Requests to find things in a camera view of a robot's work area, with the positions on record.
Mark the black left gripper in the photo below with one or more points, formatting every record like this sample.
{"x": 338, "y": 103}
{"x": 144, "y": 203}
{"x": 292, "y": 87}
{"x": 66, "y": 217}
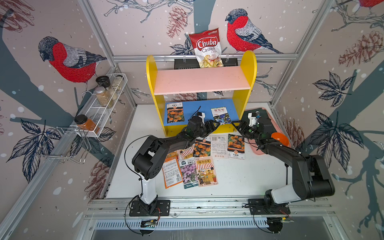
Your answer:
{"x": 210, "y": 130}

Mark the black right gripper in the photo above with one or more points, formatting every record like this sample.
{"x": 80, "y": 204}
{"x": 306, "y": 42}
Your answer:
{"x": 242, "y": 124}

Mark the blue flower seed bag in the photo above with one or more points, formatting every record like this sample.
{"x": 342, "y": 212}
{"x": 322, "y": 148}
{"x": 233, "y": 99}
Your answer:
{"x": 221, "y": 115}

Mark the black orange marigold seed bag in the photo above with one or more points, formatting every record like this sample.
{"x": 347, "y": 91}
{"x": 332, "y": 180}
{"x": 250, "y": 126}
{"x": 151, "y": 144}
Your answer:
{"x": 202, "y": 147}

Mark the pink storefront seed bag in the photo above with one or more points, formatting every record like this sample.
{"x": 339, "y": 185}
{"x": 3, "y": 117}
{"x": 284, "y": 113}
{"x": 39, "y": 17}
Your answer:
{"x": 187, "y": 153}
{"x": 206, "y": 172}
{"x": 173, "y": 155}
{"x": 219, "y": 147}

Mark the orange bordered seed bag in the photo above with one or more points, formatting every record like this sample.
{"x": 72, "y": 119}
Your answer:
{"x": 171, "y": 171}

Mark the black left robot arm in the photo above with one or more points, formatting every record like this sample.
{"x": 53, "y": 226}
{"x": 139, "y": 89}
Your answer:
{"x": 151, "y": 156}

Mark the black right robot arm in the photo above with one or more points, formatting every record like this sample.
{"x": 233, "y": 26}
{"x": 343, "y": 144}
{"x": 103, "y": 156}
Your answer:
{"x": 310, "y": 175}

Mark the yellow two-tier shelf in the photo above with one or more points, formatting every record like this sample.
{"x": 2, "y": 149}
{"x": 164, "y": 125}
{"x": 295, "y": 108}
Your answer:
{"x": 240, "y": 80}

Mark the red Chuba chips bag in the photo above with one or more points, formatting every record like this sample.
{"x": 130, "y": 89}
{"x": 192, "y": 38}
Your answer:
{"x": 207, "y": 48}

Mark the dark green cloth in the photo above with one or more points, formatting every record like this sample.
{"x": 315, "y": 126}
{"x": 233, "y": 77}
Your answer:
{"x": 267, "y": 115}

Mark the orange bowl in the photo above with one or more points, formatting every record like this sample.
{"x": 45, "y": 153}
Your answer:
{"x": 281, "y": 138}

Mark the dark purple fork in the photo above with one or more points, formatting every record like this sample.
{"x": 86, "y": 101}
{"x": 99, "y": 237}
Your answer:
{"x": 287, "y": 166}

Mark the pale spice jar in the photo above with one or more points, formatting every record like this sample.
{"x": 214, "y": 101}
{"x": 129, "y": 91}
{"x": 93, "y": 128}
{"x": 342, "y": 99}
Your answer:
{"x": 117, "y": 82}

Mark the tan spice jar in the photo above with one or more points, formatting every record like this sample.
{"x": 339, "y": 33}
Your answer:
{"x": 103, "y": 97}

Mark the black lid spice jar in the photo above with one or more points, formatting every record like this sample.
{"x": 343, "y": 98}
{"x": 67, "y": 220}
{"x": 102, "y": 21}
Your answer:
{"x": 104, "y": 81}

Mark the orange spice jar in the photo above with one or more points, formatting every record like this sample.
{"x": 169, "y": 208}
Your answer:
{"x": 83, "y": 122}

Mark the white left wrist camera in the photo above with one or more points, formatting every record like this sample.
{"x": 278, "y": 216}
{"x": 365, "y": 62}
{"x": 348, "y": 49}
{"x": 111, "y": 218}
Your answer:
{"x": 202, "y": 116}

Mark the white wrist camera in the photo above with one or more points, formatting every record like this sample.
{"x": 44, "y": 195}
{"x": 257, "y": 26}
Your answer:
{"x": 253, "y": 118}
{"x": 202, "y": 116}

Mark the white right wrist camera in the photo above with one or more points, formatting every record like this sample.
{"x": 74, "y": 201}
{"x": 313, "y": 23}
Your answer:
{"x": 253, "y": 118}

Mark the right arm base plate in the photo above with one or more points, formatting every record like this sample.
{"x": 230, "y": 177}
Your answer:
{"x": 260, "y": 207}

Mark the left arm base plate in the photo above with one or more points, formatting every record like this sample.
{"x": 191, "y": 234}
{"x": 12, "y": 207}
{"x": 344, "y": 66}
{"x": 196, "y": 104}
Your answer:
{"x": 157, "y": 208}

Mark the white wire spice rack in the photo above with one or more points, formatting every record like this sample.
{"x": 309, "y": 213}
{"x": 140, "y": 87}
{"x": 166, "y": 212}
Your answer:
{"x": 101, "y": 115}

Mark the chrome wire holder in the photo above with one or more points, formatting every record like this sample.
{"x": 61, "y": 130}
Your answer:
{"x": 75, "y": 148}

